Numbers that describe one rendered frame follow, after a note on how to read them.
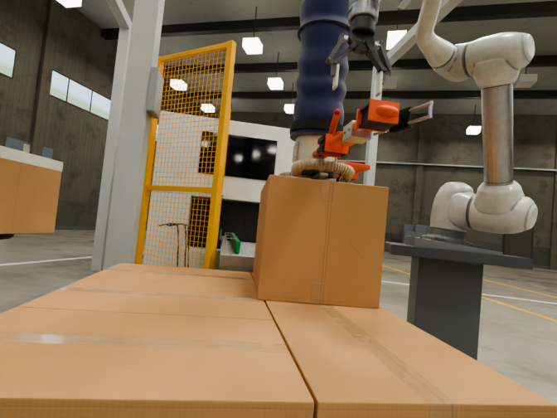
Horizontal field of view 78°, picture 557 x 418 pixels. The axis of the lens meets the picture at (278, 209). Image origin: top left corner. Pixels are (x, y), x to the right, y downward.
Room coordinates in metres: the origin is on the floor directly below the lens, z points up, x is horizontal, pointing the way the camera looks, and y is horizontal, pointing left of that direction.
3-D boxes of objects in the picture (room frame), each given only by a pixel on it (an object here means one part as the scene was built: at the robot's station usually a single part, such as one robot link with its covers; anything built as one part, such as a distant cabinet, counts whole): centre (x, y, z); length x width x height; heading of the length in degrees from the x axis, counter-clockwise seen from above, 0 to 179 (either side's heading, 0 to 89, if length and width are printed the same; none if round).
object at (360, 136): (0.96, -0.20, 1.07); 0.07 x 0.07 x 0.04; 9
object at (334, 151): (1.17, -0.17, 1.07); 0.10 x 0.08 x 0.06; 99
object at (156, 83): (2.38, 0.94, 1.62); 0.20 x 0.05 x 0.30; 9
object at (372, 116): (0.83, -0.22, 1.07); 0.08 x 0.07 x 0.05; 9
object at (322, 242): (1.41, -0.13, 0.74); 0.60 x 0.40 x 0.40; 5
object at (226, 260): (1.78, -0.08, 0.58); 0.70 x 0.03 x 0.06; 99
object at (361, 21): (1.01, -0.20, 1.37); 0.08 x 0.07 x 0.09; 98
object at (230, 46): (2.66, 0.79, 1.05); 0.87 x 0.10 x 2.10; 61
